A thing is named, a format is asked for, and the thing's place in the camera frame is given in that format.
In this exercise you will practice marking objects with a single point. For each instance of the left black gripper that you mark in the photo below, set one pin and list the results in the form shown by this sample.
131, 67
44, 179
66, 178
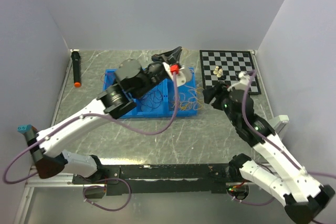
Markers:
170, 56

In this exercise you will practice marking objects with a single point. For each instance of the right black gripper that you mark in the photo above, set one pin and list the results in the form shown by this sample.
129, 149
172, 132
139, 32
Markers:
219, 91

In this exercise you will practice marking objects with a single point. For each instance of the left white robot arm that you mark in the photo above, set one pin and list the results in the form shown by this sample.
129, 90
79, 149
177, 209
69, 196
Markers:
131, 81

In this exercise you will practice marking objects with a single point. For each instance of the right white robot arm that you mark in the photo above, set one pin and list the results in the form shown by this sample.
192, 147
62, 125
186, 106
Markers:
302, 196

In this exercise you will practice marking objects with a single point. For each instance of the cream chess piece right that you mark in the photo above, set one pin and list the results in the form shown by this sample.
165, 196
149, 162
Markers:
219, 73

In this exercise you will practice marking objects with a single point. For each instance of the cream chess piece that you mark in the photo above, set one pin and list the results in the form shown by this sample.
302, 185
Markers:
215, 72
219, 73

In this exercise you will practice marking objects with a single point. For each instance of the cream chess piece left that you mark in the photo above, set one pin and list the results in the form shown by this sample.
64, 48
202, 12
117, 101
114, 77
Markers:
215, 72

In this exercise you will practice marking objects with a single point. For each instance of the black and white chessboard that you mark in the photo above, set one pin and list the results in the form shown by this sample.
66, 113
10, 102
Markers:
231, 62

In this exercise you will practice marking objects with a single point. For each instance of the blue three-compartment bin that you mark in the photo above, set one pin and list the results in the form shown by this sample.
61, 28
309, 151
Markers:
159, 102

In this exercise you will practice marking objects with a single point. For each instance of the black marker orange cap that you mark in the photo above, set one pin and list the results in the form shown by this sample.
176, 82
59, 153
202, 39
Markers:
76, 66

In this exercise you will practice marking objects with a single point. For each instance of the blue and brown toy block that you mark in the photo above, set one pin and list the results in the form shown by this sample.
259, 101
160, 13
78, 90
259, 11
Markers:
26, 130

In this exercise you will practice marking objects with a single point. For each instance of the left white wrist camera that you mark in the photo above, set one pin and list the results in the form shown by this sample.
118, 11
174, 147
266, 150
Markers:
179, 75

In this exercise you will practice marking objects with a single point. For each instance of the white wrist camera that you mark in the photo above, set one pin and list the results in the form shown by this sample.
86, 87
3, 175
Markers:
243, 80
179, 75

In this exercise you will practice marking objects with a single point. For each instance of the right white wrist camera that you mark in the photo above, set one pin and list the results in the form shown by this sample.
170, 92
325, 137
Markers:
243, 80

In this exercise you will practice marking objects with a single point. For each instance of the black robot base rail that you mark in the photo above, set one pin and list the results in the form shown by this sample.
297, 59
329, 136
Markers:
168, 178

